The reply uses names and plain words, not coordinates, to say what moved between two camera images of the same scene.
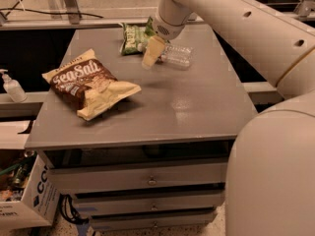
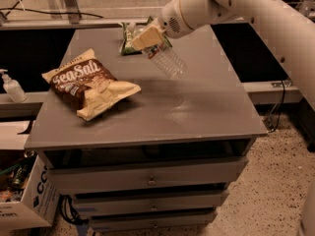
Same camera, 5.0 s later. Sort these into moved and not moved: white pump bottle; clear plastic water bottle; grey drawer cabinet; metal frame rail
Moved: clear plastic water bottle
Not moved: metal frame rail; white pump bottle; grey drawer cabinet
